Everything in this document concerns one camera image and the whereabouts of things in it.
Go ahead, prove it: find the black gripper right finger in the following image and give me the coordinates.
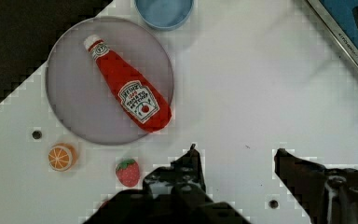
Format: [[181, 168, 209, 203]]
[[274, 148, 358, 224]]

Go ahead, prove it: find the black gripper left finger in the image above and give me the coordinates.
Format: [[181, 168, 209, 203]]
[[83, 145, 251, 224]]

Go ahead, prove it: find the red plush ketchup bottle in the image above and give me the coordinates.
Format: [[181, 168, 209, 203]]
[[83, 35, 172, 133]]

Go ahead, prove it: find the grey round plate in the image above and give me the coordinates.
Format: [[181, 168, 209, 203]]
[[46, 16, 174, 146]]

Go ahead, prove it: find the plush strawberry toy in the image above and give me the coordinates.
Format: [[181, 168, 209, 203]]
[[116, 159, 140, 188]]

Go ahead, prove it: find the orange slice toy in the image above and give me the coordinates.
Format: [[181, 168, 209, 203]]
[[48, 143, 77, 172]]

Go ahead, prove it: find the black toaster oven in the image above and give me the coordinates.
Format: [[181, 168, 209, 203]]
[[303, 0, 358, 69]]

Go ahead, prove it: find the blue bowl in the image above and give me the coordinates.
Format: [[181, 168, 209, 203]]
[[134, 0, 194, 31]]

